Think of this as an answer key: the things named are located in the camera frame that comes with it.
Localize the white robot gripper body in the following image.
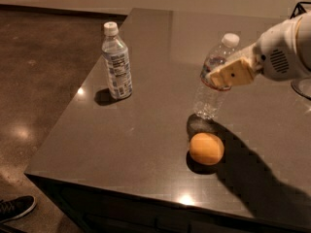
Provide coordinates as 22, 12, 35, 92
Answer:
255, 13, 311, 82

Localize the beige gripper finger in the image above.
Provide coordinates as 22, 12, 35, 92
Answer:
230, 43, 257, 62
206, 58, 256, 87

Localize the clear plastic water bottle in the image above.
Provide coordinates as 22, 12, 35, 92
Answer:
193, 33, 240, 119

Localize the white labelled drink bottle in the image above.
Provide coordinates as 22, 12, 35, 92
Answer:
102, 21, 132, 100

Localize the white bowl on table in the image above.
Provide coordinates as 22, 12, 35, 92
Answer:
291, 78, 311, 100

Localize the orange fruit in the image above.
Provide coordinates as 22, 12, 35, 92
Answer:
190, 133, 225, 165

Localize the black sneaker with white sole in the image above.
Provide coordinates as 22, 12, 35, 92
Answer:
0, 195, 36, 223

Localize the black wire rack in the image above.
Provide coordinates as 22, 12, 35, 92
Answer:
291, 1, 311, 18

